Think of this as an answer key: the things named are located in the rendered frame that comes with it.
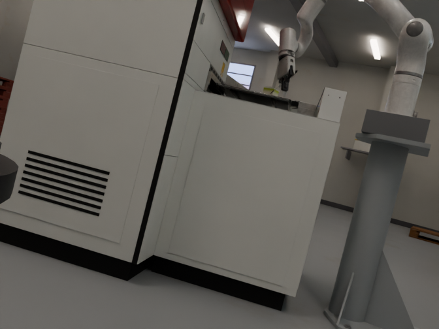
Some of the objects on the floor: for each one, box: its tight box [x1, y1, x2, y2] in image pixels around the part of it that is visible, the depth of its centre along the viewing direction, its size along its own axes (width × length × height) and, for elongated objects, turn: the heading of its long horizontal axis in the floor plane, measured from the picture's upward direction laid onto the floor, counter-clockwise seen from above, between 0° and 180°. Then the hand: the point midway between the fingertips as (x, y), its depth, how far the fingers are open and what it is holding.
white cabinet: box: [151, 91, 340, 311], centre depth 230 cm, size 64×96×82 cm, turn 85°
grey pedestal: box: [323, 133, 431, 329], centre depth 191 cm, size 51×44×82 cm
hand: (285, 86), depth 217 cm, fingers closed
